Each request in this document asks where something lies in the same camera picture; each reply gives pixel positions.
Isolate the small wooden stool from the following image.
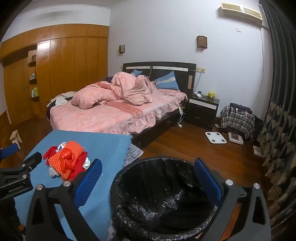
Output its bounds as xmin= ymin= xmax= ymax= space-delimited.
xmin=9 ymin=130 xmax=22 ymax=149

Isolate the wall air conditioner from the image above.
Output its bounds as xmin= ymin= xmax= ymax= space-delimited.
xmin=220 ymin=2 xmax=263 ymax=25

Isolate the blue tablecloth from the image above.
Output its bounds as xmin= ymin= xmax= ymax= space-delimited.
xmin=13 ymin=130 xmax=133 ymax=241

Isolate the pink duvet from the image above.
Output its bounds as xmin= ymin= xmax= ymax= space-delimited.
xmin=72 ymin=72 xmax=156 ymax=110

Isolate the white bathroom scale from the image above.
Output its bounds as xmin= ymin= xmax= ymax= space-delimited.
xmin=205 ymin=131 xmax=224 ymax=143

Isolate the round bin with black liner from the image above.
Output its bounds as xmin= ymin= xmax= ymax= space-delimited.
xmin=110 ymin=156 xmax=219 ymax=241

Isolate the plaid cloth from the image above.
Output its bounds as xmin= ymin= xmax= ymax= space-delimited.
xmin=220 ymin=105 xmax=256 ymax=139

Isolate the large blue pillow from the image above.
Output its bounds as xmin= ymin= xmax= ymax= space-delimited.
xmin=154 ymin=71 xmax=180 ymax=91

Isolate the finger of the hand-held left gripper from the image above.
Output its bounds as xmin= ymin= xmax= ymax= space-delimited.
xmin=0 ymin=143 xmax=19 ymax=160
xmin=0 ymin=152 xmax=43 ymax=179

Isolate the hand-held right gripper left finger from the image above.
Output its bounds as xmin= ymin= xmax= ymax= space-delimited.
xmin=25 ymin=159 xmax=103 ymax=241

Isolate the pile of red rubbish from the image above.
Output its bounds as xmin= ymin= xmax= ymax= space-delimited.
xmin=43 ymin=146 xmax=89 ymax=181

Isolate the red plastic bag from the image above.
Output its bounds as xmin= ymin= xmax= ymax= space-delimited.
xmin=58 ymin=149 xmax=74 ymax=166

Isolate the black chair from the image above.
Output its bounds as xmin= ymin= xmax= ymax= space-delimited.
xmin=251 ymin=113 xmax=264 ymax=142

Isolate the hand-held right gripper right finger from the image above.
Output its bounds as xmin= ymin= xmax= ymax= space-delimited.
xmin=194 ymin=158 xmax=271 ymax=241

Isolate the orange foam mesh net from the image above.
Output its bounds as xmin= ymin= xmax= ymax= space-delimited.
xmin=50 ymin=141 xmax=84 ymax=181

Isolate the dark patterned curtain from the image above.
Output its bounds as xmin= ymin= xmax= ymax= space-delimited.
xmin=257 ymin=0 xmax=296 ymax=220

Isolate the pink bed sheet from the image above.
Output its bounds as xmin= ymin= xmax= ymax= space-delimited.
xmin=50 ymin=89 xmax=188 ymax=136

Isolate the dark nightstand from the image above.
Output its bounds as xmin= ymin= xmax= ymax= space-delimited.
xmin=184 ymin=94 xmax=220 ymax=131

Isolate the large wall lamp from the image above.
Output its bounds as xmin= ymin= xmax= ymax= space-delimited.
xmin=196 ymin=35 xmax=208 ymax=50

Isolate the white grey wrapper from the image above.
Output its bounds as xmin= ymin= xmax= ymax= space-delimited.
xmin=48 ymin=168 xmax=61 ymax=179

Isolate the dark wooden bed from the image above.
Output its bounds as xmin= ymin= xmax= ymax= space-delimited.
xmin=46 ymin=61 xmax=197 ymax=149

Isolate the white scale with dark centre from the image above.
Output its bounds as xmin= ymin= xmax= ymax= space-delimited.
xmin=227 ymin=132 xmax=244 ymax=145

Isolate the wooden wardrobe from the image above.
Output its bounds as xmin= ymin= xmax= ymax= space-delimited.
xmin=0 ymin=23 xmax=110 ymax=127

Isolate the pile of clothes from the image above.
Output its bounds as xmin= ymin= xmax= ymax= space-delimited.
xmin=47 ymin=91 xmax=78 ymax=107

